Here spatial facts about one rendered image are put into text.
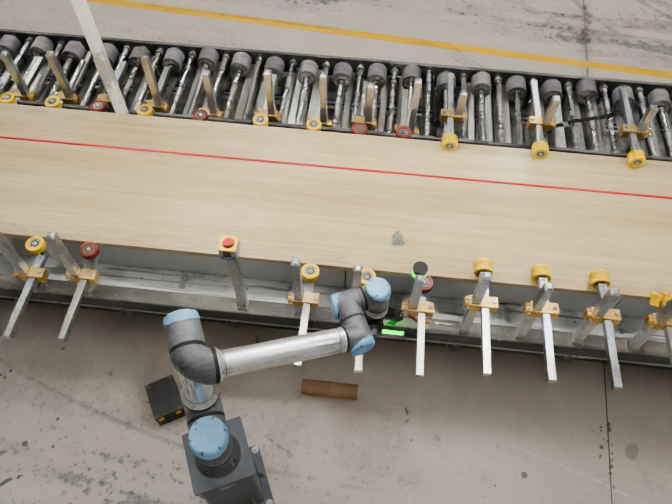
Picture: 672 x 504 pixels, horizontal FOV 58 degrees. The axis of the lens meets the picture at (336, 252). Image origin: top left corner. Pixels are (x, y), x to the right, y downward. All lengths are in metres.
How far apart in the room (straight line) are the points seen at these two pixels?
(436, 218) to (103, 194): 1.58
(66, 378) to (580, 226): 2.79
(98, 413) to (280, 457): 1.00
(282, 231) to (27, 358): 1.74
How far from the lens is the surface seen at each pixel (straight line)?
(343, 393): 3.30
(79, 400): 3.62
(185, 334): 1.96
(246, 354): 1.95
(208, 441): 2.44
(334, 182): 2.95
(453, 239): 2.81
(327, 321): 2.76
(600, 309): 2.66
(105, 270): 3.18
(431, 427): 3.36
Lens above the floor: 3.17
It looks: 57 degrees down
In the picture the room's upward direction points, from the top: 1 degrees clockwise
